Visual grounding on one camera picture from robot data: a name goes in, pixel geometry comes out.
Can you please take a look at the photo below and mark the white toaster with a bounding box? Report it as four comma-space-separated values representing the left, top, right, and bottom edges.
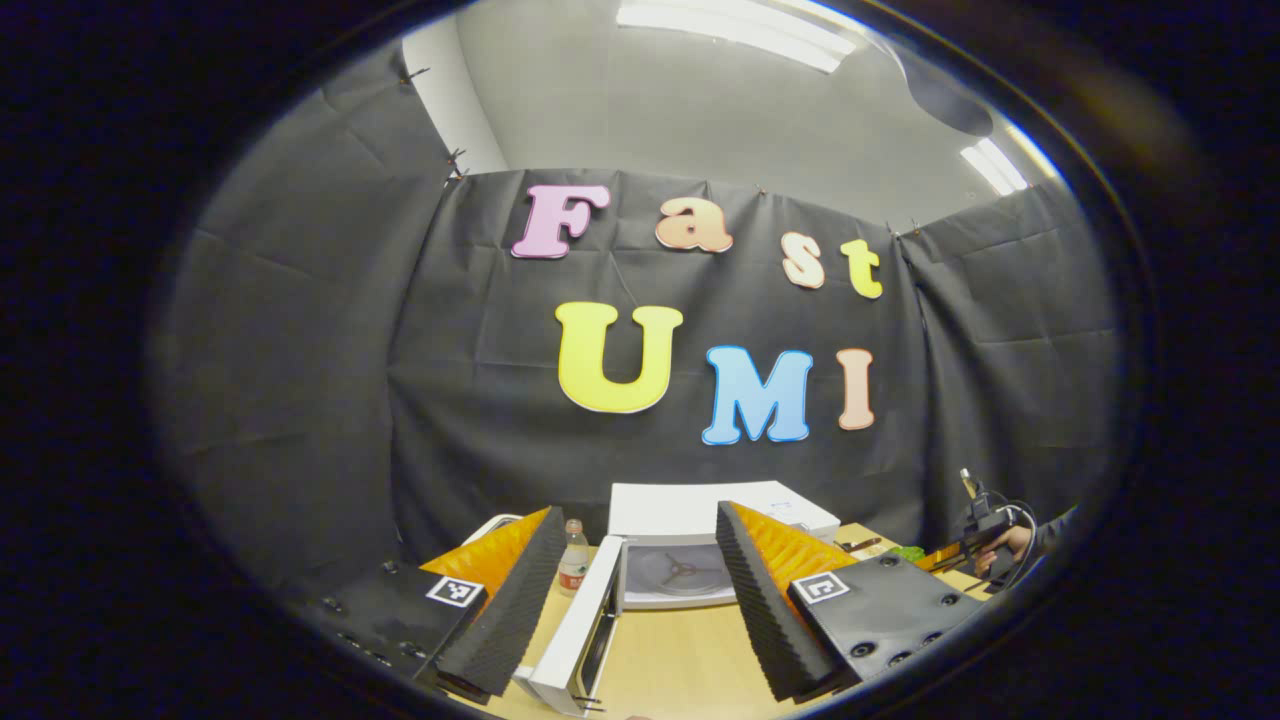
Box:
461, 512, 524, 547

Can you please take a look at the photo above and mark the large ceiling light panel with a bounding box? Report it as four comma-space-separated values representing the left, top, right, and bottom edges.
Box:
614, 0, 862, 74

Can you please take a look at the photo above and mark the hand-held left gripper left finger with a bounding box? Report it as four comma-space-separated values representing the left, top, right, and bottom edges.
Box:
300, 505, 569, 701

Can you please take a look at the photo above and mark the clear plastic water bottle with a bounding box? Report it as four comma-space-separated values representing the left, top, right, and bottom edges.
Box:
557, 517, 592, 598

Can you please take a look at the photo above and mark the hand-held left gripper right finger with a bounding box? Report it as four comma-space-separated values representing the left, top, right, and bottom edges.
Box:
714, 499, 987, 704

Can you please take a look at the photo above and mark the small ceiling light panel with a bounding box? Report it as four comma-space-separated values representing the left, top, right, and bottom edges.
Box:
959, 136, 1030, 197

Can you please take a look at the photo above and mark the black backdrop cloth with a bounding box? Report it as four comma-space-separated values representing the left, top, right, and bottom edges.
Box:
150, 45, 1117, 601

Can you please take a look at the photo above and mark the white microwave oven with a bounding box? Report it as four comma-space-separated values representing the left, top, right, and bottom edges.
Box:
514, 481, 842, 718

